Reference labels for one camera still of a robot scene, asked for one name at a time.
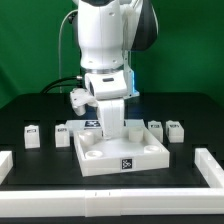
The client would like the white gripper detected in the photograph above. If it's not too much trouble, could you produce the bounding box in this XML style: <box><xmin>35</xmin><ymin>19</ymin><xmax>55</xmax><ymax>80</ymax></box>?
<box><xmin>97</xmin><ymin>98</ymin><xmax>124</xmax><ymax>139</ymax></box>

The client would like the white square tabletop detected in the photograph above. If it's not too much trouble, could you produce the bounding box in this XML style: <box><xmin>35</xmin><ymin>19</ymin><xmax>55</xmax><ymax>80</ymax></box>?
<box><xmin>74</xmin><ymin>127</ymin><xmax>170</xmax><ymax>176</ymax></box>

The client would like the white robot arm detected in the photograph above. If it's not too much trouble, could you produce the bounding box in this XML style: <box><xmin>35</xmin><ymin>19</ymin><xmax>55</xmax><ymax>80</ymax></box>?
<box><xmin>73</xmin><ymin>0</ymin><xmax>158</xmax><ymax>139</ymax></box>

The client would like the white U-shaped obstacle fence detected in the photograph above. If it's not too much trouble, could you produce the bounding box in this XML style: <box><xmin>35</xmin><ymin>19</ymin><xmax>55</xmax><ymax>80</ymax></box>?
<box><xmin>0</xmin><ymin>148</ymin><xmax>224</xmax><ymax>218</ymax></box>

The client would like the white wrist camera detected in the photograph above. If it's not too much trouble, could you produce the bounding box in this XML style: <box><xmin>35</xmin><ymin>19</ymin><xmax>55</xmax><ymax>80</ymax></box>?
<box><xmin>70</xmin><ymin>88</ymin><xmax>97</xmax><ymax>116</ymax></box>

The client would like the white fiducial marker base plate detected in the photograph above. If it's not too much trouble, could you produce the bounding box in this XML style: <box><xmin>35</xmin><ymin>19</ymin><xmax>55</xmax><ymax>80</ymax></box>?
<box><xmin>66</xmin><ymin>119</ymin><xmax>145</xmax><ymax>135</ymax></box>

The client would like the black cable bundle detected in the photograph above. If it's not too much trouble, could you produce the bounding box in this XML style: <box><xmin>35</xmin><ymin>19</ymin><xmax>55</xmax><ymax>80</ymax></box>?
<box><xmin>40</xmin><ymin>76</ymin><xmax>83</xmax><ymax>94</ymax></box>

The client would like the white cable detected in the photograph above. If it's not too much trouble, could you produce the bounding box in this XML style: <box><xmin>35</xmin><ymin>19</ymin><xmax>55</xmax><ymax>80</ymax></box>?
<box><xmin>58</xmin><ymin>9</ymin><xmax>79</xmax><ymax>94</ymax></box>

